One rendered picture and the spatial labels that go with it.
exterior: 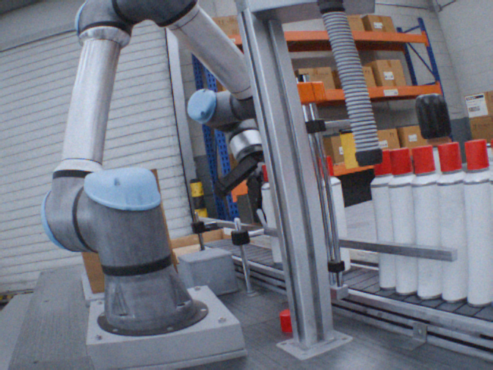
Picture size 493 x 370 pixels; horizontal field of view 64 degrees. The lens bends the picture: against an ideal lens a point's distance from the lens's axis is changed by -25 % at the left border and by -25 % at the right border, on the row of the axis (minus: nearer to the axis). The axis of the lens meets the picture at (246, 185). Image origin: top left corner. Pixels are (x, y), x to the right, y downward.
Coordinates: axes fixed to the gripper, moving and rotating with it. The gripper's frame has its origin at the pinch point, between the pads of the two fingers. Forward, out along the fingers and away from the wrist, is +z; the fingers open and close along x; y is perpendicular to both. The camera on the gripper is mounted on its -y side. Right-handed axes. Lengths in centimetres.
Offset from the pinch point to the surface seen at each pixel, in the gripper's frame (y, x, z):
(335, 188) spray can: 0.6, -28.4, 5.2
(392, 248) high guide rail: -4.2, -43.4, 22.4
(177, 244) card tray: -5, 71, -31
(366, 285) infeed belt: -2.1, -30.2, 23.7
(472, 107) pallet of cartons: 317, 145, -120
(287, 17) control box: -11, -56, -8
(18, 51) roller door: -98, 251, -367
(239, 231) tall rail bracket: -9.5, -6.6, -0.1
